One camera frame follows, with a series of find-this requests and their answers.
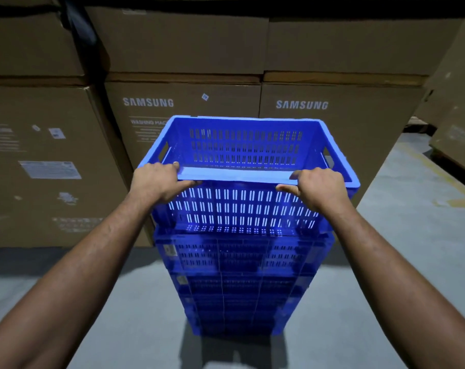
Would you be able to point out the person's left hand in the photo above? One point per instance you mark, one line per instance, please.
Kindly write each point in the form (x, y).
(151, 184)

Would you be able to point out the person's right hand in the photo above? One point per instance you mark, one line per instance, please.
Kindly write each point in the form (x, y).
(320, 192)

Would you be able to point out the person's left thumb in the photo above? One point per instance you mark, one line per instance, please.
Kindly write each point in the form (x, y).
(188, 184)

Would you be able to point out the person's right thumb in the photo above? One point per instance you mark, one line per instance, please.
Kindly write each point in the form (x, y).
(288, 188)

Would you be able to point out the blue plastic crate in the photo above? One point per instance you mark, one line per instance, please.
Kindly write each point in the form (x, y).
(236, 255)
(236, 324)
(240, 305)
(240, 284)
(236, 211)

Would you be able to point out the person's right forearm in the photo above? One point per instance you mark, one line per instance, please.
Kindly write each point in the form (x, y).
(401, 295)

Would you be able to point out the person's left forearm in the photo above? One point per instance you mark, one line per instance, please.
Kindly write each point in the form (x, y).
(74, 280)

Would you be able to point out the large brown cardboard box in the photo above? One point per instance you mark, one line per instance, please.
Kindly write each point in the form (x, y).
(461, 142)
(370, 142)
(28, 42)
(455, 72)
(151, 111)
(55, 195)
(355, 46)
(178, 42)

